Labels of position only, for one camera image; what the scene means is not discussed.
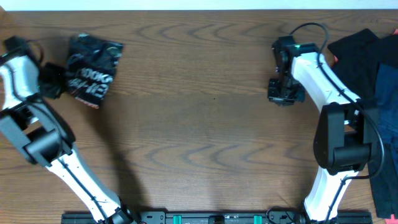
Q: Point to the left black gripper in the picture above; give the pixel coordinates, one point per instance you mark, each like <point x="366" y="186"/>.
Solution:
<point x="56" y="92"/>

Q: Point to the blue denim garment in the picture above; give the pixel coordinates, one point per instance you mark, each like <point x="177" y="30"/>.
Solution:
<point x="386" y="95"/>

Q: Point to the black orange-patterned jersey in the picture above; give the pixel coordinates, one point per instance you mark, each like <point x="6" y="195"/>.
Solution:
<point x="91" y="68"/>

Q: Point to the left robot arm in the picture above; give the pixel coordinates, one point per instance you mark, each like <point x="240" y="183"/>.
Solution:
<point x="43" y="137"/>

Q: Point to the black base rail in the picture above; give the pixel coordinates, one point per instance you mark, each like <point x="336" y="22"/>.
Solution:
<point x="272" y="216"/>

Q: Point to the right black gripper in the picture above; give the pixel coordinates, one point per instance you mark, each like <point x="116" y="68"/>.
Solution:
<point x="274" y="97"/>

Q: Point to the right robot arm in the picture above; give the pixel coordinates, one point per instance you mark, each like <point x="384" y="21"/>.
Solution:
<point x="346" y="138"/>

